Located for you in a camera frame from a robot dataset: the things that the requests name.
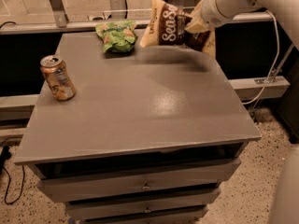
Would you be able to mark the top grey drawer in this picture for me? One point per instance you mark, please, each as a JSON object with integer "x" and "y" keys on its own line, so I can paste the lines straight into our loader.
{"x": 88, "y": 187}

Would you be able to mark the green rice chip bag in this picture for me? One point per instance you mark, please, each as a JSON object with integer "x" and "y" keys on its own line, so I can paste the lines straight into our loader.
{"x": 118, "y": 36}

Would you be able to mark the bottom grey drawer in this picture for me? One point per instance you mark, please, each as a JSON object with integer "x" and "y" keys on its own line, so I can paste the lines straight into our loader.
{"x": 156, "y": 217}

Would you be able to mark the middle grey drawer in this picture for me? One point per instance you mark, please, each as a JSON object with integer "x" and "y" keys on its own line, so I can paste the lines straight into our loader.
{"x": 142, "y": 204}

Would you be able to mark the grey drawer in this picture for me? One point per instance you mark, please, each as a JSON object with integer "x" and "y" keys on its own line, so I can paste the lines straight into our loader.
{"x": 156, "y": 217}
{"x": 142, "y": 204}
{"x": 88, "y": 187}

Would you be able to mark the grey metal window rail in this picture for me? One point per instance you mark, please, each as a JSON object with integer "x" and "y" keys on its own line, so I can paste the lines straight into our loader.
{"x": 87, "y": 26}

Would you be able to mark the brown Sensible chip bag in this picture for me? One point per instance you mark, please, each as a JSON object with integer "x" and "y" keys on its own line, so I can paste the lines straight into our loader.
{"x": 167, "y": 28}

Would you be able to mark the orange soda can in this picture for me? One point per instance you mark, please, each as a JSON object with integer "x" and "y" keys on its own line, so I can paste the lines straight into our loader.
{"x": 55, "y": 73}

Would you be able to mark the grey drawer cabinet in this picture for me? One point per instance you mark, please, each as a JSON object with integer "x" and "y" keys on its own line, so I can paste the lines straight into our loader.
{"x": 156, "y": 106}

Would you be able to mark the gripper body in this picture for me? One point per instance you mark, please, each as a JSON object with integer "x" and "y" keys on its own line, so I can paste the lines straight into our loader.
{"x": 209, "y": 12}

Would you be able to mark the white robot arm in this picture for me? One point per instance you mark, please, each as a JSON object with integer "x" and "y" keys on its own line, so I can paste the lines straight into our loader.
{"x": 210, "y": 14}

